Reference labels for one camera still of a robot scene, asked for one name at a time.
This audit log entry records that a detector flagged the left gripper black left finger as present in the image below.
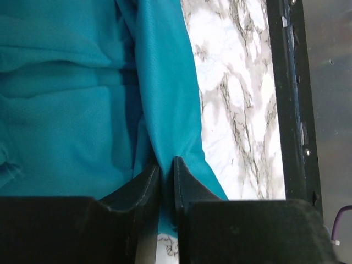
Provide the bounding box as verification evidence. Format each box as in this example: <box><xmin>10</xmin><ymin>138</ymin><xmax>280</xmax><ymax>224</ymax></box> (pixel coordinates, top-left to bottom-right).
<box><xmin>1</xmin><ymin>164</ymin><xmax>160</xmax><ymax>263</ymax></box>

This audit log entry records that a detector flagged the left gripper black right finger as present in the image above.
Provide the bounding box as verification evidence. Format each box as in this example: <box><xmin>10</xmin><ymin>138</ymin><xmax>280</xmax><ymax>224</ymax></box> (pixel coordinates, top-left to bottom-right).
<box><xmin>173</xmin><ymin>157</ymin><xmax>338</xmax><ymax>263</ymax></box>

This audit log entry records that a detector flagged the teal t shirt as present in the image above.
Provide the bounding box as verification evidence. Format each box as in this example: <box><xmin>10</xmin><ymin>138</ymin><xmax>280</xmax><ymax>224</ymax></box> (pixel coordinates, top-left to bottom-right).
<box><xmin>1</xmin><ymin>1</ymin><xmax>226</xmax><ymax>235</ymax></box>

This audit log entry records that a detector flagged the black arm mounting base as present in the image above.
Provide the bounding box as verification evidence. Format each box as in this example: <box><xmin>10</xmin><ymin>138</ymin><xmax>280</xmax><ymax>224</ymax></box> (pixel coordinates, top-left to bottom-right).
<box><xmin>266</xmin><ymin>1</ymin><xmax>323</xmax><ymax>213</ymax></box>

